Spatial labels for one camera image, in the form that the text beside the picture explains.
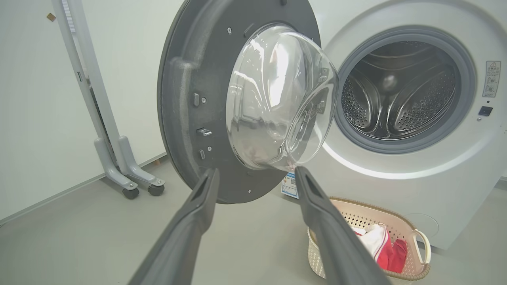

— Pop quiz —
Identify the grey wheeled metal stand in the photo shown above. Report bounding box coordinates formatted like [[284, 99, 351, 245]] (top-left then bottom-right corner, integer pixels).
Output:
[[51, 0, 166, 200]]

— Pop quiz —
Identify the white front-load washing machine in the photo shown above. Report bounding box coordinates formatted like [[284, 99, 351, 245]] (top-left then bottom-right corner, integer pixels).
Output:
[[273, 0, 507, 250]]

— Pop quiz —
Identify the blue energy label sticker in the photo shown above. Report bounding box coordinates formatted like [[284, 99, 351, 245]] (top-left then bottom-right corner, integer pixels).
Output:
[[281, 172, 299, 199]]

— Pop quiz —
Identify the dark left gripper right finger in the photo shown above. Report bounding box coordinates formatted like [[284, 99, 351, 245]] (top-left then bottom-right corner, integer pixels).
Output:
[[294, 166, 391, 285]]

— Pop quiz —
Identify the white garment with red trim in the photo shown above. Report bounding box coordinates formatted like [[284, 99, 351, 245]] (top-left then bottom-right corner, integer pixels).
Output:
[[351, 224, 393, 262]]

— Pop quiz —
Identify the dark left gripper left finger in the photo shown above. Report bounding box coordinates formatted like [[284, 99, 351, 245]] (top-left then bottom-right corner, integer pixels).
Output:
[[128, 168, 220, 285]]

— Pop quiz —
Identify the grey warning sticker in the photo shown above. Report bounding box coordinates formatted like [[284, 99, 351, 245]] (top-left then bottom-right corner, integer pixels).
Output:
[[482, 61, 501, 98]]

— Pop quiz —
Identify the white oval filter access cover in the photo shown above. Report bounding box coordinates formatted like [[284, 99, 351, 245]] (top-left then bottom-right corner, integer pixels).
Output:
[[404, 213, 439, 238]]

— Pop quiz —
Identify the stainless steel washing machine drum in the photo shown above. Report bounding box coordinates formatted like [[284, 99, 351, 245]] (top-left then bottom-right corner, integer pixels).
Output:
[[341, 41, 462, 140]]

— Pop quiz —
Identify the cream perforated laundry basket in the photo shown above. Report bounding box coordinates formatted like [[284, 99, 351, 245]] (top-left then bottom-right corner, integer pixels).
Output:
[[307, 197, 431, 281]]

